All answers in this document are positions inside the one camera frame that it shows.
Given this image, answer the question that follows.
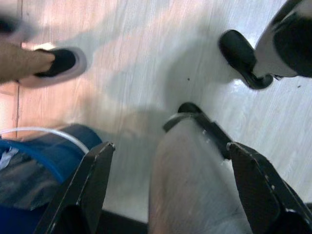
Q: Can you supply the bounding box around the blue plastic bucket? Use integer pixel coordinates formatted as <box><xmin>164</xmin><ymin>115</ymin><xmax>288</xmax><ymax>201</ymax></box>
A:
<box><xmin>0</xmin><ymin>123</ymin><xmax>103</xmax><ymax>234</ymax></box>

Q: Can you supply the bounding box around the person in pink shirt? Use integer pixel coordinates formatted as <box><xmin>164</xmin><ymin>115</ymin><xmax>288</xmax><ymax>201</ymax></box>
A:
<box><xmin>0</xmin><ymin>14</ymin><xmax>88</xmax><ymax>88</ymax></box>

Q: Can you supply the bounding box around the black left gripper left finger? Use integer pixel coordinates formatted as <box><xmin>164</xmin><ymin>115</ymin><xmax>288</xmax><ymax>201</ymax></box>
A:
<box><xmin>33</xmin><ymin>141</ymin><xmax>116</xmax><ymax>234</ymax></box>

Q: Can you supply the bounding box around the black trash bag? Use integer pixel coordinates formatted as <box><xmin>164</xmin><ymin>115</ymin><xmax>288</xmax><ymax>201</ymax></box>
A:
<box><xmin>0</xmin><ymin>146</ymin><xmax>65</xmax><ymax>212</ymax></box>

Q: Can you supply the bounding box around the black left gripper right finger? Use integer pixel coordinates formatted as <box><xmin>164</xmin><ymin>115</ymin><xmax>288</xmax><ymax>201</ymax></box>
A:
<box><xmin>226</xmin><ymin>142</ymin><xmax>312</xmax><ymax>234</ymax></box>

